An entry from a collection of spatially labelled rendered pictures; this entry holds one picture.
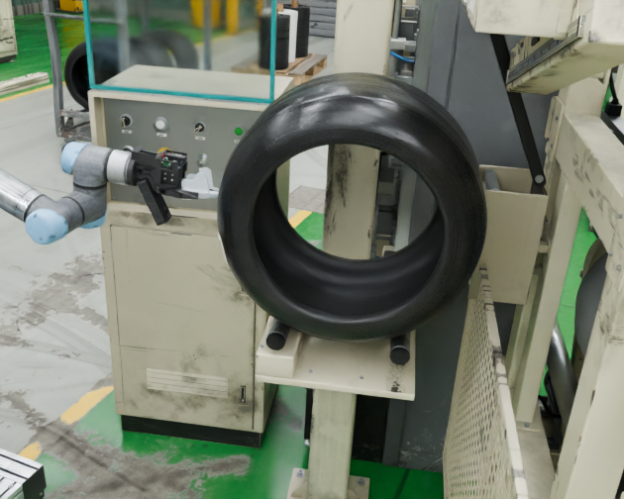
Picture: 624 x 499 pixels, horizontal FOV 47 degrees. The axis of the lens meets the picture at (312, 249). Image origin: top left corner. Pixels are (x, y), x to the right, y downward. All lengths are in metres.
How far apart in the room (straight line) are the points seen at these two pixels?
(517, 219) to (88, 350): 2.07
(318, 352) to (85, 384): 1.50
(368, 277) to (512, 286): 0.36
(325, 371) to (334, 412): 0.49
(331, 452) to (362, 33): 1.25
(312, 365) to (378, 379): 0.16
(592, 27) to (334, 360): 1.03
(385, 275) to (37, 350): 1.91
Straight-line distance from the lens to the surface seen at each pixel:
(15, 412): 3.01
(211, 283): 2.34
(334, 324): 1.58
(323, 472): 2.35
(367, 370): 1.73
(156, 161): 1.61
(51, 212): 1.61
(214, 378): 2.54
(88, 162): 1.67
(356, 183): 1.83
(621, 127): 2.10
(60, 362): 3.23
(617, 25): 1.04
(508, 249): 1.83
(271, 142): 1.43
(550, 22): 1.12
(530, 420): 2.13
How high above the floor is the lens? 1.80
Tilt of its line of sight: 26 degrees down
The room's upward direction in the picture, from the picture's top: 3 degrees clockwise
